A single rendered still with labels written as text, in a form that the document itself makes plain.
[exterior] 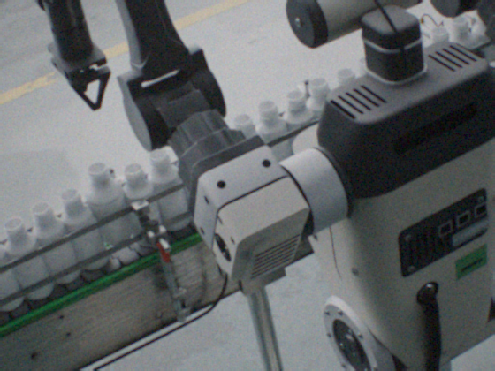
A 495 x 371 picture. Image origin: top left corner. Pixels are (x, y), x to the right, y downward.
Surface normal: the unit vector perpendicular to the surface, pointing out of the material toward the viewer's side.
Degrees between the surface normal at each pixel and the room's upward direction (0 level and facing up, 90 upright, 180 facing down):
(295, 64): 0
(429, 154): 90
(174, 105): 30
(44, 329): 90
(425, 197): 90
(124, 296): 90
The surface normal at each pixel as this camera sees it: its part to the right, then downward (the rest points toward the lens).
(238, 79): -0.17, -0.79
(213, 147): -0.07, -0.37
